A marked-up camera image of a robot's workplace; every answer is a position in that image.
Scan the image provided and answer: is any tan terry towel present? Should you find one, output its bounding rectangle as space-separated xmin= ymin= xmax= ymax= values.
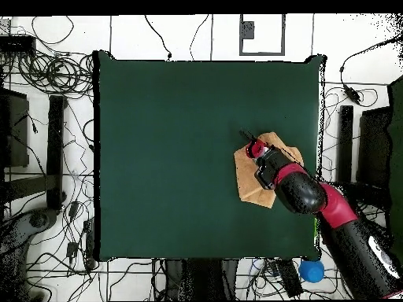
xmin=233 ymin=131 xmax=305 ymax=209

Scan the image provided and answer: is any black T-shaped stand base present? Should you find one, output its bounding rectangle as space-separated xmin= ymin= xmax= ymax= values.
xmin=334 ymin=105 xmax=390 ymax=212
xmin=2 ymin=94 xmax=68 ymax=211

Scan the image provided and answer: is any dark green tablecloth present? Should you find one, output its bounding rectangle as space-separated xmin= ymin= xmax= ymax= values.
xmin=92 ymin=50 xmax=327 ymax=262

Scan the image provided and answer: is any dark grey floor plate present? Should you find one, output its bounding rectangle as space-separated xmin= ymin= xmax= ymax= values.
xmin=240 ymin=20 xmax=255 ymax=40

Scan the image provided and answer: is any black box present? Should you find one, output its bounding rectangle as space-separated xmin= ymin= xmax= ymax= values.
xmin=0 ymin=87 xmax=30 ymax=168
xmin=357 ymin=106 xmax=396 ymax=190

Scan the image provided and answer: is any black keyboard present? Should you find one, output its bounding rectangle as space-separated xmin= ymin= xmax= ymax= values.
xmin=275 ymin=258 xmax=305 ymax=299

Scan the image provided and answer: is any grey office chair base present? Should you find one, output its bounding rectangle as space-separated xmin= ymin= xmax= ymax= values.
xmin=0 ymin=207 xmax=59 ymax=302

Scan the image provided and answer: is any grey square floor frame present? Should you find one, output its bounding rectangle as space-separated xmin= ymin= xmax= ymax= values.
xmin=238 ymin=13 xmax=287 ymax=57

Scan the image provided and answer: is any thin black cable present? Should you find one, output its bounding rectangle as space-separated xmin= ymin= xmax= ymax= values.
xmin=189 ymin=13 xmax=210 ymax=61

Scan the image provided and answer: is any black cable with power adapter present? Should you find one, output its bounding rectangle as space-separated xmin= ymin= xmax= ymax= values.
xmin=338 ymin=32 xmax=403 ymax=106

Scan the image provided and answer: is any black cable with plug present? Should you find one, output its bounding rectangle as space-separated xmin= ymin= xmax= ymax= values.
xmin=143 ymin=14 xmax=173 ymax=61

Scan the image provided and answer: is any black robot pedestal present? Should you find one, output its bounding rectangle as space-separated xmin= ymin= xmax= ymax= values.
xmin=163 ymin=259 xmax=241 ymax=302

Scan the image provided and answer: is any coil of black cables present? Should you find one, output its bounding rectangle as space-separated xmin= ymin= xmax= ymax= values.
xmin=17 ymin=50 xmax=94 ymax=95

